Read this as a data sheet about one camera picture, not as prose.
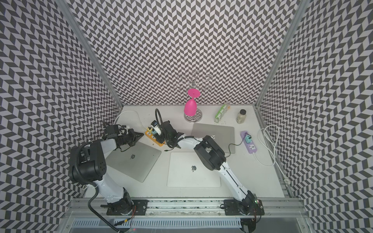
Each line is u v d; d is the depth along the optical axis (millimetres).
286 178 863
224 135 1071
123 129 853
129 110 1188
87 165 479
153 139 966
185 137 691
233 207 738
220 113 1050
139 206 729
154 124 845
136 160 889
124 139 816
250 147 912
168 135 788
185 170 851
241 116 1014
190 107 871
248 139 908
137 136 880
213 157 598
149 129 942
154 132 937
